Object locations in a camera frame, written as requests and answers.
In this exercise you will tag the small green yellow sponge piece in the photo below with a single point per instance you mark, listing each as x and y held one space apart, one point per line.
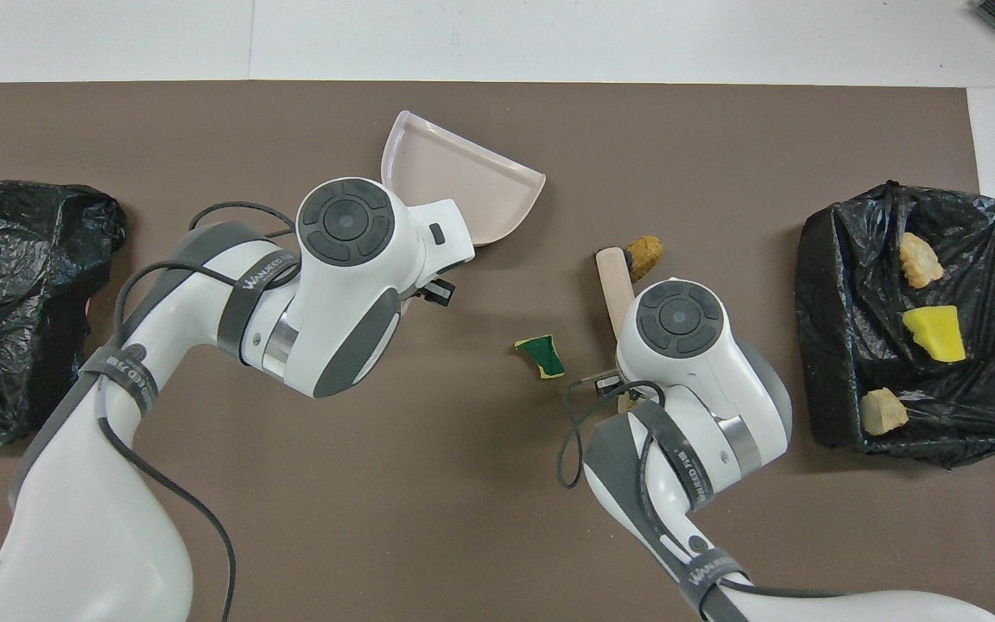
542 356

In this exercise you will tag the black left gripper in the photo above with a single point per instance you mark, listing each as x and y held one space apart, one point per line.
439 292

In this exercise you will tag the orange brown oval sponge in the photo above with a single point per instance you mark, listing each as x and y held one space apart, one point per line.
649 250

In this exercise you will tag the plain yellow sponge piece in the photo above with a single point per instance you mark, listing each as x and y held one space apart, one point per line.
935 334

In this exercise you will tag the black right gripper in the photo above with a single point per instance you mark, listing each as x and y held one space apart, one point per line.
608 382

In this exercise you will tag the brown table mat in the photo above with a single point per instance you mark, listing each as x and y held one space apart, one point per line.
722 155

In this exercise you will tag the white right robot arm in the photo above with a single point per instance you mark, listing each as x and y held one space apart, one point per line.
696 363

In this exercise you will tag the orange striped sponge chunk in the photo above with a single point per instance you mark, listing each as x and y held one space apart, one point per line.
884 412

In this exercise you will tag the beige plastic dustpan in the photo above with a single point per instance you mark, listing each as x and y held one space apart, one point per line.
463 186

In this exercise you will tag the pale yellow bumpy sponge chunk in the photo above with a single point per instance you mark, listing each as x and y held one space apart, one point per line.
921 259

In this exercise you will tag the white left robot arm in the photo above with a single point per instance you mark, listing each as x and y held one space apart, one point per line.
342 285

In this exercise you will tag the beige hand brush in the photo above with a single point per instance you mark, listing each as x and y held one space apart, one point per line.
614 285

